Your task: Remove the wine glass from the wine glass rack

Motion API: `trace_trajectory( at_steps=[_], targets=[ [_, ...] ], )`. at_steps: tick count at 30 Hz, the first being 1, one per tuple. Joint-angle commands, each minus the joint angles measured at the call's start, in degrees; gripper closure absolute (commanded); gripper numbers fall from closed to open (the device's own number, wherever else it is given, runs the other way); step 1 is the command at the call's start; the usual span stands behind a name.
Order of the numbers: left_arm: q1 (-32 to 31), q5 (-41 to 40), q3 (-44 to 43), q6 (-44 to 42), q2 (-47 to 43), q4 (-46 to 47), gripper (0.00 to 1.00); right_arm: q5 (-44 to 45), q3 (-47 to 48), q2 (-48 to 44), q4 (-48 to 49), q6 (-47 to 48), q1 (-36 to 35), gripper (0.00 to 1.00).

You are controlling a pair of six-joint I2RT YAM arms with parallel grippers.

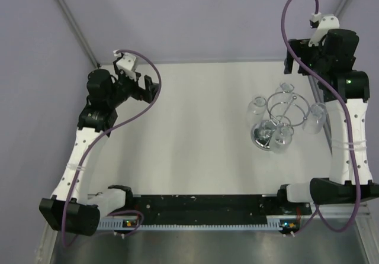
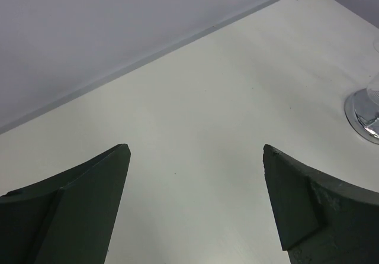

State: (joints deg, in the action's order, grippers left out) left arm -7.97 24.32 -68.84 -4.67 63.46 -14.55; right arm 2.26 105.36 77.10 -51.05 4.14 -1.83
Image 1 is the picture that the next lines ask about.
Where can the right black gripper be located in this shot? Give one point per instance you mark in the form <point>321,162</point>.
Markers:
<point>301,48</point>

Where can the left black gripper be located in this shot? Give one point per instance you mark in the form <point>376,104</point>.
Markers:
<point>140,93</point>

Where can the clear wine glass one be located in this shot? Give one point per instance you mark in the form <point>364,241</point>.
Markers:
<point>256,110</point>

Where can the clear wine glass three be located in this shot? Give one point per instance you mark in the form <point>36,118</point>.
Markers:
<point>315,119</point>

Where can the clear wine glass four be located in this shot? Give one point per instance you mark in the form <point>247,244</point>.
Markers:
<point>281,139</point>

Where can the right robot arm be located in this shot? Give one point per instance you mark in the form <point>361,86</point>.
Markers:
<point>345,93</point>

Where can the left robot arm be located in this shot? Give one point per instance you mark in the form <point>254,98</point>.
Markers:
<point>68,209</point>

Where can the clear wine glass two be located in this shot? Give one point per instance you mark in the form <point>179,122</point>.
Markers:
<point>284,91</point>

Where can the chrome wine glass rack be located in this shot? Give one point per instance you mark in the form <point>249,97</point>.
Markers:
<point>292,112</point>

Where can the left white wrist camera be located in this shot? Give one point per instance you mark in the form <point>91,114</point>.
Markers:
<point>125,64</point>

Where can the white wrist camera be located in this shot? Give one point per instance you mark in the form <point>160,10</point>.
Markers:
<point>125,64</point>
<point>322,24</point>

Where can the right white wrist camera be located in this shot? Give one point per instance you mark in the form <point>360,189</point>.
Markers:
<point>322,24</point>

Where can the aluminium frame post left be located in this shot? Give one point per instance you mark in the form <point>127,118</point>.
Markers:
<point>77,32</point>

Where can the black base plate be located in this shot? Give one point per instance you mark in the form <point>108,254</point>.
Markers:
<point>212,209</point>

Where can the grey cable duct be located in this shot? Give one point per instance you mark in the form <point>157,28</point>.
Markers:
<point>119,224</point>

